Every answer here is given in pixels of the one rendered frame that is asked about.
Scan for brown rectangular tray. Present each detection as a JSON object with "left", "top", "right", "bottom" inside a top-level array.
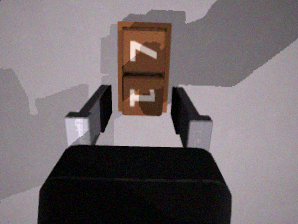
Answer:
[{"left": 118, "top": 21, "right": 172, "bottom": 113}]

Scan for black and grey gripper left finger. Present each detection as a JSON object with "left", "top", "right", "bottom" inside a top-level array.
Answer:
[{"left": 64, "top": 85, "right": 112, "bottom": 148}]

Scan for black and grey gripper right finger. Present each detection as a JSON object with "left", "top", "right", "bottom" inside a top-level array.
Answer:
[{"left": 171, "top": 87, "right": 213, "bottom": 152}]

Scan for brown cube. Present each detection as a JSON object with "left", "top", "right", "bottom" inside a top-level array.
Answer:
[
  {"left": 122, "top": 72, "right": 164, "bottom": 116},
  {"left": 122, "top": 28, "right": 166, "bottom": 73}
]

